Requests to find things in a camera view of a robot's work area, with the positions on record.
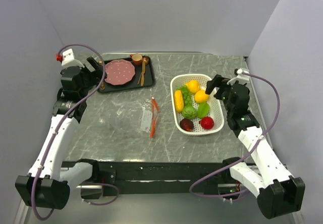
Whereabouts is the yellow orange fruit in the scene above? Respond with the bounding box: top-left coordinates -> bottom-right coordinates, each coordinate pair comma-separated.
194,90 -> 209,104

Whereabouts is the green star fruit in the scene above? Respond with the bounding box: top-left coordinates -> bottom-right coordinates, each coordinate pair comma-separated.
197,102 -> 210,119

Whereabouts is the green round cabbage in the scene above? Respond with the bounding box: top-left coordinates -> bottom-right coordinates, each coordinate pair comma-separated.
181,105 -> 197,120

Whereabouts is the yellow corn cob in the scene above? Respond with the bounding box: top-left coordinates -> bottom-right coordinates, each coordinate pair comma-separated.
174,90 -> 184,113

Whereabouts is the clear zip top bag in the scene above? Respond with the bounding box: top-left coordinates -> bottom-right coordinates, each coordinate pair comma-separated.
110,96 -> 159,138

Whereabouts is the green grape bunch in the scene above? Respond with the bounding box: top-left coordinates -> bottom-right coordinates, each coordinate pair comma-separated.
178,85 -> 192,106

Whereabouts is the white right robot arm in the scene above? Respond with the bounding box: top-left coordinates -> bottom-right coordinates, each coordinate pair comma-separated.
206,72 -> 305,219

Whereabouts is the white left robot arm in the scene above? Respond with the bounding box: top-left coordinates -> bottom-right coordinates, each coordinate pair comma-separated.
15,57 -> 103,209

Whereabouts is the gold fork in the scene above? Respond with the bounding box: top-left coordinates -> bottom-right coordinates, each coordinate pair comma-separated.
98,61 -> 105,91

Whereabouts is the pink dotted plate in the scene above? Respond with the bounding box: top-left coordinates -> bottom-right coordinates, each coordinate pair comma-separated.
105,59 -> 135,86

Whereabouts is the white perforated basket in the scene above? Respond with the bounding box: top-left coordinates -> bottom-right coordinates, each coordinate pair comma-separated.
170,74 -> 225,136

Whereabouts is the red strawberry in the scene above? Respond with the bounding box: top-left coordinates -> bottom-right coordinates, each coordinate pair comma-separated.
199,117 -> 214,130

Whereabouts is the dark red plum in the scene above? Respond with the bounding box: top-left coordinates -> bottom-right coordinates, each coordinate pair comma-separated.
180,118 -> 194,132

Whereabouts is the small orange cup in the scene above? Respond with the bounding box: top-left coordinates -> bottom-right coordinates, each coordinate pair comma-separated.
130,53 -> 143,66

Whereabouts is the gold spoon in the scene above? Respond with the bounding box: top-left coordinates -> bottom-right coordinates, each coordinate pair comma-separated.
137,57 -> 149,86

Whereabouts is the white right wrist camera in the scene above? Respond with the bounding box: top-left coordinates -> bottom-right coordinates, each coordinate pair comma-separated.
227,68 -> 250,85

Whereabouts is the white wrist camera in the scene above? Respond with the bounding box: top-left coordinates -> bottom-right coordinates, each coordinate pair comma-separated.
56,49 -> 85,69
227,68 -> 250,85

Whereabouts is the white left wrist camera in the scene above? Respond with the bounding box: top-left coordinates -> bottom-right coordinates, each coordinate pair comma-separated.
56,49 -> 85,69

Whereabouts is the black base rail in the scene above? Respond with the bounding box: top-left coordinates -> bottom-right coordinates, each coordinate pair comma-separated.
83,158 -> 233,195

